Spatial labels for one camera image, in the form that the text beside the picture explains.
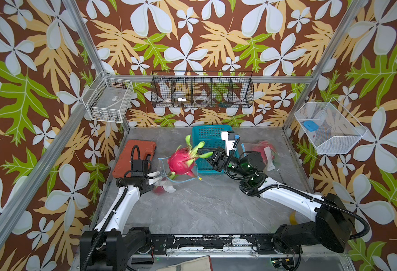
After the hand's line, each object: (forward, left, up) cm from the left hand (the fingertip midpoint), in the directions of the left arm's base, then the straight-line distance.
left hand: (141, 176), depth 86 cm
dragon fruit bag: (-7, -24, +26) cm, 35 cm away
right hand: (-5, -30, +29) cm, 42 cm away
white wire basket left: (+31, +17, +24) cm, 43 cm away
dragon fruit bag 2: (-7, -10, 0) cm, 12 cm away
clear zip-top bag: (-7, -16, +6) cm, 18 cm away
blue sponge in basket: (+21, -88, +16) cm, 92 cm away
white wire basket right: (+17, -95, +19) cm, 98 cm away
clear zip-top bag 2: (+15, -69, +2) cm, 70 cm away
